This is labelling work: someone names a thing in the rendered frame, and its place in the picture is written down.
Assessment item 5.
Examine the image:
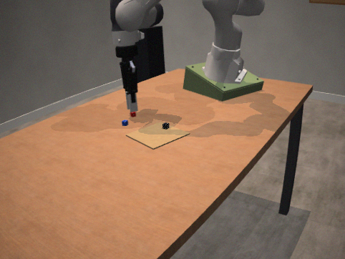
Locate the beige square mat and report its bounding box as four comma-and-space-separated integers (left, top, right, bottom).
126, 122, 190, 150

